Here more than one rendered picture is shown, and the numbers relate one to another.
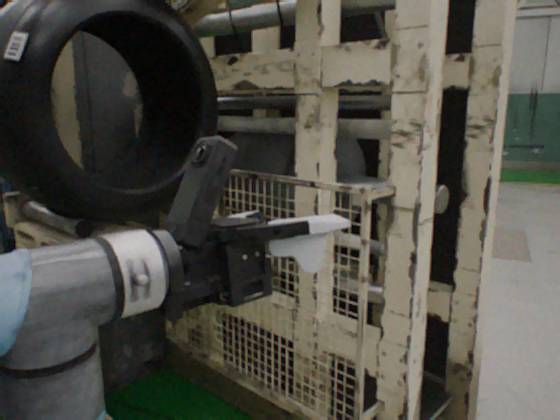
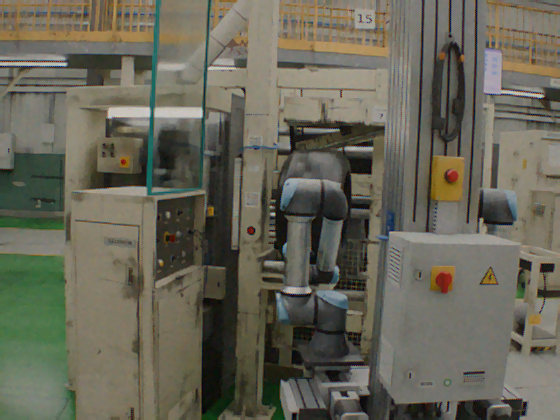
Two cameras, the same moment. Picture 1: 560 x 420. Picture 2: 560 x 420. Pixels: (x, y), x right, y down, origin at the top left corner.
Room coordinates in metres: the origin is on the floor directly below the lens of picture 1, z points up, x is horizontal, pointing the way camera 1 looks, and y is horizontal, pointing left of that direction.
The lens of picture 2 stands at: (-1.09, 2.02, 1.43)
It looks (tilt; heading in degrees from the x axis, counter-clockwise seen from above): 5 degrees down; 331
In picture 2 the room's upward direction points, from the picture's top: 3 degrees clockwise
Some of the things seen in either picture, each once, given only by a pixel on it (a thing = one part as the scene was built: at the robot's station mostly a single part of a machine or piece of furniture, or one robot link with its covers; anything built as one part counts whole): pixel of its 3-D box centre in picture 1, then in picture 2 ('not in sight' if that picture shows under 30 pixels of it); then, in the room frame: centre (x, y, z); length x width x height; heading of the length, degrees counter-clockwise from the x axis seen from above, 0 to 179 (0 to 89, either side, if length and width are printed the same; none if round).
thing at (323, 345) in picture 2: not in sight; (330, 338); (0.56, 0.85, 0.77); 0.15 x 0.15 x 0.10
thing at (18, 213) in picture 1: (75, 201); (268, 259); (1.47, 0.64, 0.90); 0.40 x 0.03 x 0.10; 137
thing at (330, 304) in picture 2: not in sight; (330, 309); (0.57, 0.86, 0.88); 0.13 x 0.12 x 0.14; 64
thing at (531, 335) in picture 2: not in sight; (529, 298); (1.62, -1.93, 0.40); 0.60 x 0.35 x 0.80; 157
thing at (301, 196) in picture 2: not in sight; (298, 253); (0.62, 0.97, 1.09); 0.15 x 0.12 x 0.55; 64
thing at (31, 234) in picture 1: (56, 241); (295, 280); (1.24, 0.61, 0.83); 0.36 x 0.09 x 0.06; 47
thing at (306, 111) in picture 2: not in sight; (340, 113); (1.48, 0.22, 1.71); 0.61 x 0.25 x 0.15; 47
